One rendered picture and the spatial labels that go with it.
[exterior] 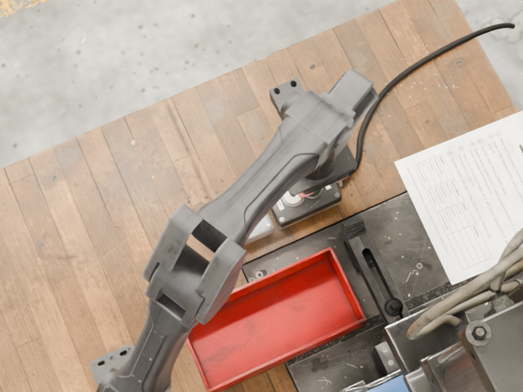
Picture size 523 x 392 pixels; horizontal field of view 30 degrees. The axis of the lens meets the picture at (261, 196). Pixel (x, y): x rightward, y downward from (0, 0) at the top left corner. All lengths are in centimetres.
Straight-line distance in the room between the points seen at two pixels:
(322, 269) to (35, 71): 135
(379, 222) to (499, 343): 66
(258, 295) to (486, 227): 36
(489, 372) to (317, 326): 63
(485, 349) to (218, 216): 36
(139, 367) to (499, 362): 54
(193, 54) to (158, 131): 105
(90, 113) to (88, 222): 106
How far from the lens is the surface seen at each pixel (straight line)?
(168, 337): 119
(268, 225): 147
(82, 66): 262
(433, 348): 124
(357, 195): 152
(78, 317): 151
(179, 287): 112
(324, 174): 134
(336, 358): 147
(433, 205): 153
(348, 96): 126
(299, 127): 117
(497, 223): 154
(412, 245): 151
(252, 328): 147
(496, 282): 89
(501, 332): 88
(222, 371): 146
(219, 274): 108
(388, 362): 139
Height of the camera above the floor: 236
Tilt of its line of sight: 74 degrees down
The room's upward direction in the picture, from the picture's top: 5 degrees counter-clockwise
